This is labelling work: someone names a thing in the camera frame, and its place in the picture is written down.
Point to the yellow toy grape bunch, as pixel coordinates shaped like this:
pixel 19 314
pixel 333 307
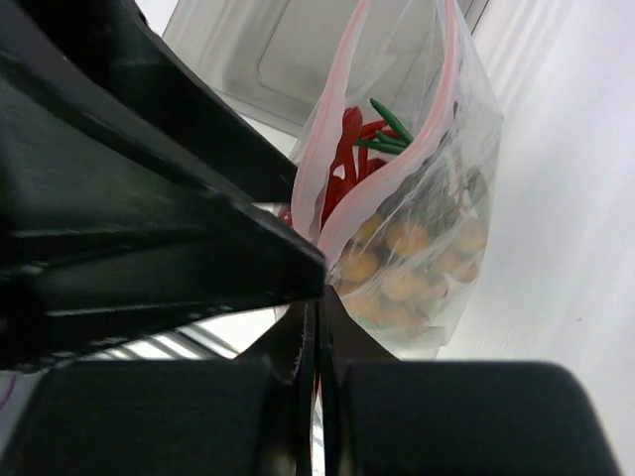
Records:
pixel 405 274

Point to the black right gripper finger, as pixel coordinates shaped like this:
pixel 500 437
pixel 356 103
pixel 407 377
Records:
pixel 112 44
pixel 97 250
pixel 251 415
pixel 385 416

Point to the red toy lobster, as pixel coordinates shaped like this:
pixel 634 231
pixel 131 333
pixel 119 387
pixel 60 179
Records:
pixel 346 171

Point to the clear zip top bag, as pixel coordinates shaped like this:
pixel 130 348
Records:
pixel 396 166

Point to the green toy scallion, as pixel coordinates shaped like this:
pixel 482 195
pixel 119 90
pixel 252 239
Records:
pixel 387 134

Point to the clear plastic tray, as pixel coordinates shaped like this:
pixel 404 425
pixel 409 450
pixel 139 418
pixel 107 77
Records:
pixel 270 59

